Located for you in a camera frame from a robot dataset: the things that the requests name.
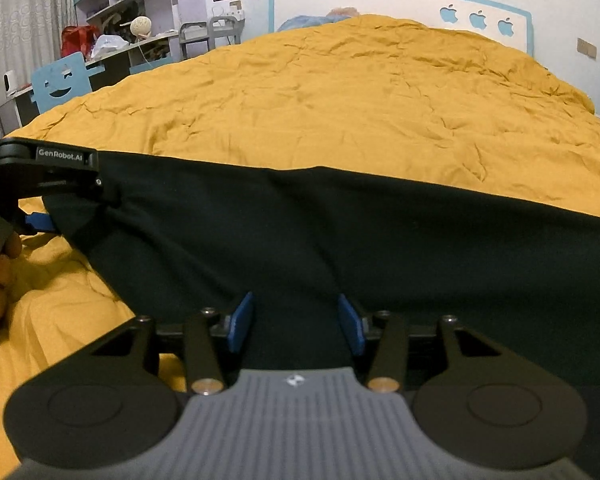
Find grey rack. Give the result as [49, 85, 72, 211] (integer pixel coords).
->
[178, 15, 245, 61]

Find blue pillow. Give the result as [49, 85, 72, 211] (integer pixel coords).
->
[277, 6, 362, 32]

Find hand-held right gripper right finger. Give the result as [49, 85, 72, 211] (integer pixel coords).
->
[337, 293, 506, 394]

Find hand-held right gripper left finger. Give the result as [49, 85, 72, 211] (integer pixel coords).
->
[92, 291, 255, 396]

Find red bag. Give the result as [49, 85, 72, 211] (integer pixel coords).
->
[61, 25, 101, 58]

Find white desk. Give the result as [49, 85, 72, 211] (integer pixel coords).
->
[0, 31, 183, 133]

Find blue smiley chair back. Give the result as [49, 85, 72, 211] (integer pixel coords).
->
[31, 53, 95, 115]

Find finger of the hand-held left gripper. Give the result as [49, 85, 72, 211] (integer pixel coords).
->
[23, 211, 59, 236]

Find yellow blanket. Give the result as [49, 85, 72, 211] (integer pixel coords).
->
[0, 14, 600, 480]

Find black pants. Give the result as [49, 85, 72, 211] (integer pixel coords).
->
[42, 152, 600, 402]

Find white and blue headboard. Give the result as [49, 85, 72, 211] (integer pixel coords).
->
[269, 0, 536, 56]

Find white plastic bag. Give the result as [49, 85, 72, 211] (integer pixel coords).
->
[90, 34, 131, 59]

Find patterned curtain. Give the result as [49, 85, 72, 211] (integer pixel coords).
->
[0, 0, 78, 148]

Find round woven lamp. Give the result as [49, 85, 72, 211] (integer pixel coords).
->
[130, 16, 153, 42]

